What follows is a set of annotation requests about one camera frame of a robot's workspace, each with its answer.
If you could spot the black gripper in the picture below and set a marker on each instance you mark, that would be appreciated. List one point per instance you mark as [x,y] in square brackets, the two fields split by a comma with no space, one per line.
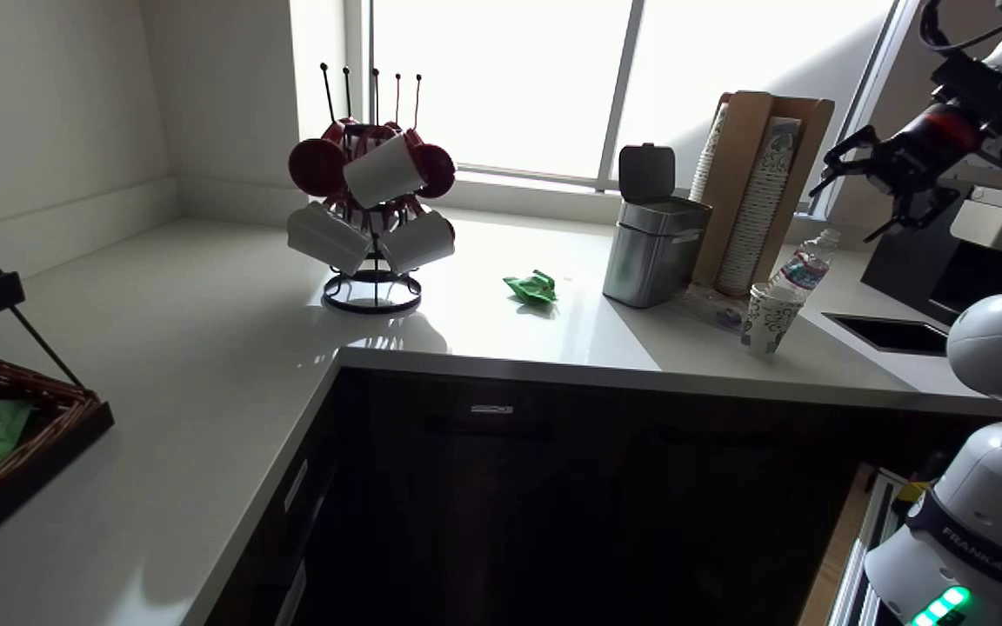
[921,151]

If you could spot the clear plastic water bottle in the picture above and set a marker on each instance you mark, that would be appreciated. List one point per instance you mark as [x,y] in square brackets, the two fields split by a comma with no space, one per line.
[802,272]

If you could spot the white paper coffee cup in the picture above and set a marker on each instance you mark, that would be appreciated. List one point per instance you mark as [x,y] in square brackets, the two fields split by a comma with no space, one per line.
[766,326]

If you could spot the dark rectangular sink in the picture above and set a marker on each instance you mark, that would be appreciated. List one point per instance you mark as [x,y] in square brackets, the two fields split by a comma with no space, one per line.
[889,336]

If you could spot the dark grey small container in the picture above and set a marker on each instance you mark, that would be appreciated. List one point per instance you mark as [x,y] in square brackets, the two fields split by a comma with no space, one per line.
[644,171]

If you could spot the grey metal canister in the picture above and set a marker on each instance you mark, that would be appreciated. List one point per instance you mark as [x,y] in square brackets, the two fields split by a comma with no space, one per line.
[652,254]

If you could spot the small green potted plant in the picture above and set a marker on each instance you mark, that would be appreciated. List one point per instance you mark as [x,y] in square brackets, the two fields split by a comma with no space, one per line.
[533,287]

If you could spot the white framed window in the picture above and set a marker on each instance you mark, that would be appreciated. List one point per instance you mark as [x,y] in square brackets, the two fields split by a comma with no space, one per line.
[501,81]

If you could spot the dark wood cabinet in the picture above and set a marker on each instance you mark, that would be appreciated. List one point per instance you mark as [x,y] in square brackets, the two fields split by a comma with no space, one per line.
[581,510]

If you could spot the white mug red inside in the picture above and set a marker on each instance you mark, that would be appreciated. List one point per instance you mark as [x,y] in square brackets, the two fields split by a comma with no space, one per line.
[327,239]
[384,171]
[315,166]
[434,168]
[418,240]

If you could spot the narrow white cabinet label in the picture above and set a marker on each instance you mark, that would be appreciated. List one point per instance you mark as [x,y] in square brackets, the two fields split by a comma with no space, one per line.
[491,407]

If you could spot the black metal mug rack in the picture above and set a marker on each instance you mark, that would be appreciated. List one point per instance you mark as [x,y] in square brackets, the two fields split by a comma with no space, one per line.
[371,305]

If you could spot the brown wicker basket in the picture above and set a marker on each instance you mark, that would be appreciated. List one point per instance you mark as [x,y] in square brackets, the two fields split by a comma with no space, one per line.
[27,465]

